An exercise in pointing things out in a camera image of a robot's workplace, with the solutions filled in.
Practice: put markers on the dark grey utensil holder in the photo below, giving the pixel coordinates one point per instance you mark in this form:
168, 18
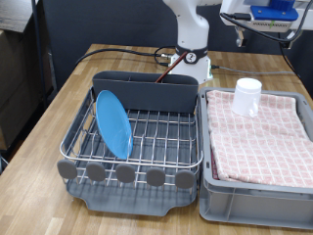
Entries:
153, 94

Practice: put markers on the dark grey partition panel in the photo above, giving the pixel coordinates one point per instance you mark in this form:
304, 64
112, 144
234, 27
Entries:
114, 23

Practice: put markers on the black metal frame pole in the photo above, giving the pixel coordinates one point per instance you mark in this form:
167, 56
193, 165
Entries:
38, 49

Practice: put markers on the dark wooden board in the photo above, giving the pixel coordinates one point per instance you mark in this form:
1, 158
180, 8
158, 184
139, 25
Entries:
13, 13

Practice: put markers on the grey plastic drain tray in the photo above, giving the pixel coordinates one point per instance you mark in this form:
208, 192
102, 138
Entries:
130, 202

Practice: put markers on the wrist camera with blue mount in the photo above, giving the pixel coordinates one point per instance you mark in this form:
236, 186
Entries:
274, 13

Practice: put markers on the blue round plate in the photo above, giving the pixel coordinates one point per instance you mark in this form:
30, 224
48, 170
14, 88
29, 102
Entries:
112, 127

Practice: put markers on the brown cardboard box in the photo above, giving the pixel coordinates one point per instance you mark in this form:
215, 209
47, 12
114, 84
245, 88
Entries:
16, 124
9, 65

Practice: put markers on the pink checked cloth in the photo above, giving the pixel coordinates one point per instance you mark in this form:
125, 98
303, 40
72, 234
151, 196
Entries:
254, 147

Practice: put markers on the grey plastic crate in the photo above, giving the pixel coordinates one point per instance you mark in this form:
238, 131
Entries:
254, 205

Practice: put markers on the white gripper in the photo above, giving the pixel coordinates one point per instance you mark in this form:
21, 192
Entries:
233, 5

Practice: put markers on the white mug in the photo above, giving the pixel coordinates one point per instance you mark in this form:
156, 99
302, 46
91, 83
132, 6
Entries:
246, 98

